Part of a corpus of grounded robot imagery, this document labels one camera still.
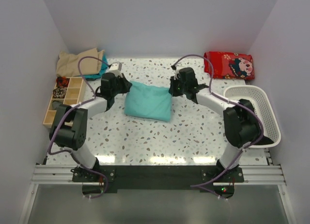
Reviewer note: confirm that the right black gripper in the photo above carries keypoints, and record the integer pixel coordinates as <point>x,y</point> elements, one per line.
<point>172,90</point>

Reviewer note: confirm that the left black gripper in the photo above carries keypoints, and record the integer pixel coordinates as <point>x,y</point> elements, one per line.
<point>126,84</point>

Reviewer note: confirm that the mint green t shirt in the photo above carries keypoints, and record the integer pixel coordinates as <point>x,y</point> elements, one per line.
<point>148,102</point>

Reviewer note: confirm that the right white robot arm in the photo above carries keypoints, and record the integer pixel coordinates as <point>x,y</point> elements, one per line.
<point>242,127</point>

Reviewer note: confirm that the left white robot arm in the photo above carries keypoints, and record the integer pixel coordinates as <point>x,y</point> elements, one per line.
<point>69,129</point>

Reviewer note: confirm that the teal folded t shirt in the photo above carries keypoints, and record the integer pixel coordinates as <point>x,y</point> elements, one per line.
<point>102,65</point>

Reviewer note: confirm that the red cartoon print cloth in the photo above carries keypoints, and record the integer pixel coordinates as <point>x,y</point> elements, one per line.
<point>228,65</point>

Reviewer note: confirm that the beige folded t shirt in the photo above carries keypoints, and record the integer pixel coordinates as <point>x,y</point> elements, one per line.
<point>67,65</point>

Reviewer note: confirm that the wooden compartment tray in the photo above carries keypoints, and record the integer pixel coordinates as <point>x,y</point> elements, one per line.
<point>74,94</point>

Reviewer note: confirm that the red black scrunchie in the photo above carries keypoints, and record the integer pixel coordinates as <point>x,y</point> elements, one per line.
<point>62,82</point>

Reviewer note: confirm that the patterned brown scrunchie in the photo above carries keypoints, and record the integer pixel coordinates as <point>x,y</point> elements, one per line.
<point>59,93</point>

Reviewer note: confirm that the white plastic laundry basket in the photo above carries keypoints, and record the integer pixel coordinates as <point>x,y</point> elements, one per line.
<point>251,93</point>

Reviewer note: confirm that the grey scrunchie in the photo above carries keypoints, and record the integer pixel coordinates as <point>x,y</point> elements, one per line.
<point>55,104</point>

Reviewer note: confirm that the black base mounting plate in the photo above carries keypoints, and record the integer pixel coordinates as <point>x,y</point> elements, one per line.
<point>159,177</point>

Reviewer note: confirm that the black t shirt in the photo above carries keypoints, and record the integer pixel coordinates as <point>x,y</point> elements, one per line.
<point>267,140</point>

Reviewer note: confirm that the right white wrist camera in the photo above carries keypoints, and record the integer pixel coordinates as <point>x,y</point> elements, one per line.
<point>176,69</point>

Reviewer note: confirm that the aluminium frame rail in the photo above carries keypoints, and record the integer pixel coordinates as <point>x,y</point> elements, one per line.
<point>249,174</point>

